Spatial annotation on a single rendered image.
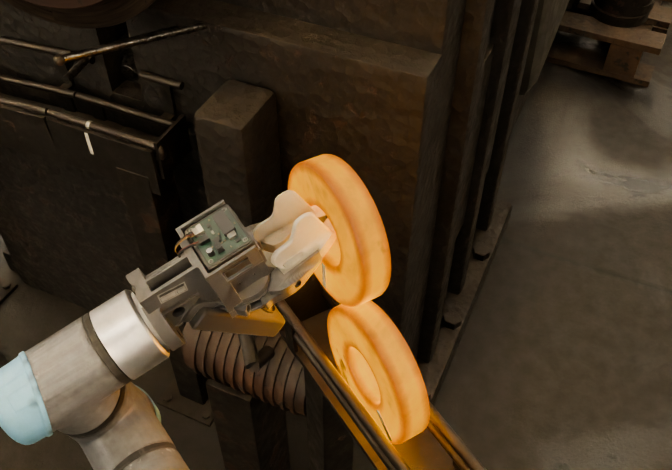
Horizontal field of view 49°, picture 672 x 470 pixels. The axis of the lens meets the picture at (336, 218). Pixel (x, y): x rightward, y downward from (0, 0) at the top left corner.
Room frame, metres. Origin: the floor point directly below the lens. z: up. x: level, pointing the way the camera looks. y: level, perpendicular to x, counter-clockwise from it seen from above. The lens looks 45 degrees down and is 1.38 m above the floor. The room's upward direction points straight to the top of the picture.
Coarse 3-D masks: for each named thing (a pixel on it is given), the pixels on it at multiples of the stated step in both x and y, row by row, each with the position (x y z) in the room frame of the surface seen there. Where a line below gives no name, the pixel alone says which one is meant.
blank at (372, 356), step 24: (336, 312) 0.47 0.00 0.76; (360, 312) 0.45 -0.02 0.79; (384, 312) 0.45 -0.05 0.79; (336, 336) 0.47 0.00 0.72; (360, 336) 0.43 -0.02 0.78; (384, 336) 0.42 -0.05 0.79; (336, 360) 0.47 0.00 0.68; (360, 360) 0.46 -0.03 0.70; (384, 360) 0.40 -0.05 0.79; (408, 360) 0.40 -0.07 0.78; (360, 384) 0.44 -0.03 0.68; (384, 384) 0.39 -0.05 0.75; (408, 384) 0.38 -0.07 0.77; (384, 408) 0.39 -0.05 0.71; (408, 408) 0.37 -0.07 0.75; (384, 432) 0.39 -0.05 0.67; (408, 432) 0.36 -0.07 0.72
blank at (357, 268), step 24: (312, 168) 0.53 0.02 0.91; (336, 168) 0.52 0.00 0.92; (312, 192) 0.53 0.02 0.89; (336, 192) 0.49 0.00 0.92; (360, 192) 0.50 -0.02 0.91; (336, 216) 0.49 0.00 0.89; (360, 216) 0.48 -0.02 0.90; (336, 240) 0.53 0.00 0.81; (360, 240) 0.46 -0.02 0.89; (384, 240) 0.47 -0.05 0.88; (336, 264) 0.49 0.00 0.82; (360, 264) 0.45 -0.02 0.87; (384, 264) 0.46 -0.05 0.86; (336, 288) 0.48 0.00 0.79; (360, 288) 0.45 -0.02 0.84; (384, 288) 0.46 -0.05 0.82
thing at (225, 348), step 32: (192, 352) 0.60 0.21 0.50; (224, 352) 0.59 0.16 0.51; (288, 352) 0.58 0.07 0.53; (224, 384) 0.58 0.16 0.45; (256, 384) 0.56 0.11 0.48; (288, 384) 0.55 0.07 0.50; (224, 416) 0.60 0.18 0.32; (256, 416) 0.59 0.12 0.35; (224, 448) 0.61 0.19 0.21; (256, 448) 0.58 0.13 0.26; (288, 448) 0.67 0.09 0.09
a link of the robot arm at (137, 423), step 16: (128, 384) 0.39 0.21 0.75; (128, 400) 0.38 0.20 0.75; (144, 400) 0.39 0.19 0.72; (112, 416) 0.35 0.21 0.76; (128, 416) 0.36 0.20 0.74; (144, 416) 0.37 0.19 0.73; (160, 416) 0.40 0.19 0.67; (96, 432) 0.34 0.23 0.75; (112, 432) 0.35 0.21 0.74; (128, 432) 0.35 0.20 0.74; (144, 432) 0.35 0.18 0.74; (160, 432) 0.35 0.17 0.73; (96, 448) 0.34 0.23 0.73; (112, 448) 0.33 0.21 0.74; (128, 448) 0.33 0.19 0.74; (96, 464) 0.32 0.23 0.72; (112, 464) 0.32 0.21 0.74
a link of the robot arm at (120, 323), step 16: (112, 304) 0.41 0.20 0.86; (128, 304) 0.41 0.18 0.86; (96, 320) 0.39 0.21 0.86; (112, 320) 0.39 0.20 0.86; (128, 320) 0.39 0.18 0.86; (144, 320) 0.39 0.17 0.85; (112, 336) 0.38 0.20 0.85; (128, 336) 0.38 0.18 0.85; (144, 336) 0.38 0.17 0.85; (112, 352) 0.37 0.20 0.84; (128, 352) 0.37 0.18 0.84; (144, 352) 0.37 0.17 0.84; (160, 352) 0.38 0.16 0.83; (128, 368) 0.36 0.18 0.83; (144, 368) 0.37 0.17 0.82
